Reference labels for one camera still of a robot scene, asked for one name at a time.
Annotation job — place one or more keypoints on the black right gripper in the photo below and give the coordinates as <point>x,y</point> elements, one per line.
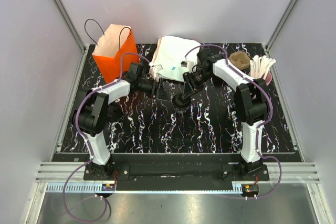
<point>188,90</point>

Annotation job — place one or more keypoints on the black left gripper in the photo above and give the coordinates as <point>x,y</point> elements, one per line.
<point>158,91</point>

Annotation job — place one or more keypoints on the black printed paper cup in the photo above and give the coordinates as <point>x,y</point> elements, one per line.
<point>180,104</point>

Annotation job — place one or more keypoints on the orange paper bag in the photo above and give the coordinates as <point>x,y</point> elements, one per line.
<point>114,51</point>

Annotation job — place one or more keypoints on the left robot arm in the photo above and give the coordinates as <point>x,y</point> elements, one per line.
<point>90,115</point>

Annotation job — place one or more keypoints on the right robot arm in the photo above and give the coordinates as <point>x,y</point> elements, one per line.
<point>253,105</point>

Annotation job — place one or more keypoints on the white folded towel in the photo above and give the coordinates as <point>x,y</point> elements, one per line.
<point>170,52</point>

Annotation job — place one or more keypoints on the white wooden stir sticks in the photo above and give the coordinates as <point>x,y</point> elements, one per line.
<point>260,66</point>

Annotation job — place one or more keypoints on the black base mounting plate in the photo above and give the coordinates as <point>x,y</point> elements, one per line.
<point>176,172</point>

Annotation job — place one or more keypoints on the pink cup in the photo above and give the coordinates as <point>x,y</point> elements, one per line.
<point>268,78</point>

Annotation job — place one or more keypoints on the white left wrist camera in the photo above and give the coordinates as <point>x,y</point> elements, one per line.
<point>154,69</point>

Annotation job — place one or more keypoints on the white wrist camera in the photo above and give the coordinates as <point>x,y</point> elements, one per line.
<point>185,62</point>
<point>154,69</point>

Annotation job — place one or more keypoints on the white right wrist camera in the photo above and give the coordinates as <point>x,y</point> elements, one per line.
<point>185,62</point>

